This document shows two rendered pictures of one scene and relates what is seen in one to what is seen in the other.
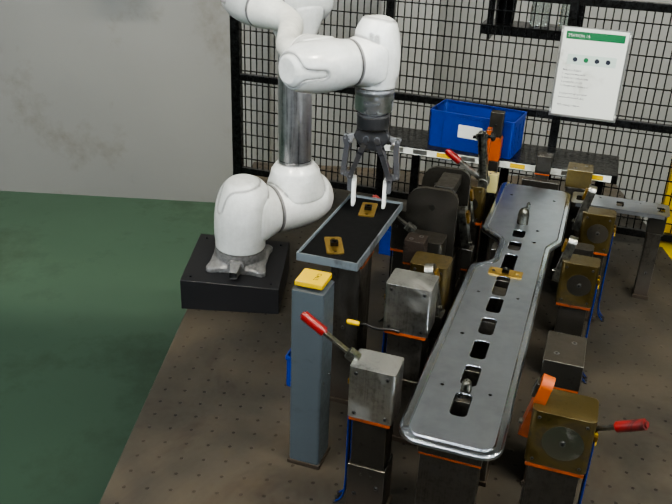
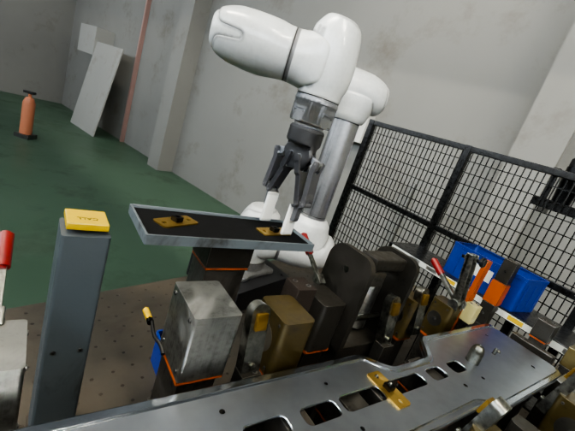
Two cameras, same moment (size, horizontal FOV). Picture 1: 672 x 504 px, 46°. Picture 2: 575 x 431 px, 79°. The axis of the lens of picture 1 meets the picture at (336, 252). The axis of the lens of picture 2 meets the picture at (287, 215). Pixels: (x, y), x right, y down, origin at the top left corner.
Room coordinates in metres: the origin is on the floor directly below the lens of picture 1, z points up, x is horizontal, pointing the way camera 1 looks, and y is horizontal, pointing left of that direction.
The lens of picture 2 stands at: (1.13, -0.50, 1.41)
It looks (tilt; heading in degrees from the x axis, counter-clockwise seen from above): 15 degrees down; 33
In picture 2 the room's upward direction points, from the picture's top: 19 degrees clockwise
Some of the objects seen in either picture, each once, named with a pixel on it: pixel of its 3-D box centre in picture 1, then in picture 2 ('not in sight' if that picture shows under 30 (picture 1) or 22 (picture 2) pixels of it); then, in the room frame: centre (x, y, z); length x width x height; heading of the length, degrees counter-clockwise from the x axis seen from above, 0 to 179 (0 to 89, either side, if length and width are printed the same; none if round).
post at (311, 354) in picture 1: (310, 375); (65, 338); (1.40, 0.04, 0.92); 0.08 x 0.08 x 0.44; 72
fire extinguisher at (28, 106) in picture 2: not in sight; (27, 115); (3.00, 5.24, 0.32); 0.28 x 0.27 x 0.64; 85
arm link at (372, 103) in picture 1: (374, 99); (312, 113); (1.75, -0.07, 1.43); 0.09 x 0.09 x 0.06
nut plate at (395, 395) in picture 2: (505, 271); (388, 386); (1.76, -0.43, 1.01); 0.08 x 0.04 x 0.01; 71
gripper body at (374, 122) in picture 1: (372, 130); (301, 147); (1.75, -0.07, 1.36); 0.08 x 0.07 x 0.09; 81
